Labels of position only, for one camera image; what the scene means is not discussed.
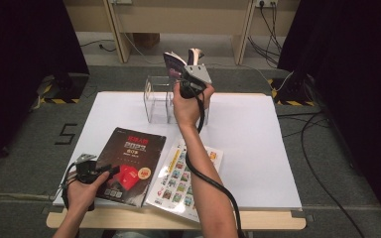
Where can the white wall socket with plugs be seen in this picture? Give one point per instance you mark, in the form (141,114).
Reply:
(266,2)

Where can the black stand base striped tape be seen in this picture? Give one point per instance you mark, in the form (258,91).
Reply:
(294,91)
(66,89)

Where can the clear acrylic magazine rack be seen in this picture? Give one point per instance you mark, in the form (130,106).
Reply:
(157,99)

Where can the white board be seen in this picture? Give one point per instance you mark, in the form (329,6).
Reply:
(251,148)

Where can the black and red magazine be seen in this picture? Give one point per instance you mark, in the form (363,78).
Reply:
(135,155)

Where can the beige wooden desk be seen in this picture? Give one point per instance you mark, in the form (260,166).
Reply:
(178,16)

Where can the person's right hand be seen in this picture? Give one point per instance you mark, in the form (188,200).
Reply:
(188,110)

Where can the black curtain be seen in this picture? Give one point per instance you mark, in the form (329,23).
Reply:
(13,66)
(360,66)

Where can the white magazine with picture grid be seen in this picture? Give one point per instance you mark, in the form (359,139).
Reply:
(175,185)

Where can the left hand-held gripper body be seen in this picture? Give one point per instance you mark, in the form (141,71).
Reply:
(86,172)

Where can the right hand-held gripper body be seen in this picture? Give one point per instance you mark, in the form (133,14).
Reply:
(193,86)

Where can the person's left hand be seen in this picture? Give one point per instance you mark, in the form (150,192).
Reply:
(82,196)

